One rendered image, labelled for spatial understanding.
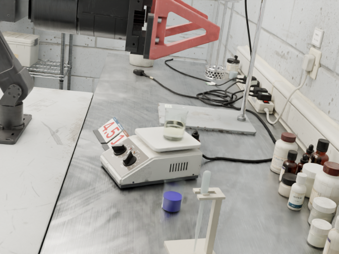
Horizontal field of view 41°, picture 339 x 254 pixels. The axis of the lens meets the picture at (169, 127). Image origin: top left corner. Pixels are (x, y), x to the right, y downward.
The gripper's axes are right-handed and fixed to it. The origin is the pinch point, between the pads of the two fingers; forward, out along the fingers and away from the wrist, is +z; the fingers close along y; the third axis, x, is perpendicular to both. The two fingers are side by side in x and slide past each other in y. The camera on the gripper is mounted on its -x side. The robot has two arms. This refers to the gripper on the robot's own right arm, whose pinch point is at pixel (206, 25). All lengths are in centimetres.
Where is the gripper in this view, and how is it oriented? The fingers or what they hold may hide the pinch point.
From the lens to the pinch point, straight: 55.2
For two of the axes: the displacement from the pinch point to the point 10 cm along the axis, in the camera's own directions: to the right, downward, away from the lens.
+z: 9.9, 1.1, 1.0
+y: -0.6, -3.6, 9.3
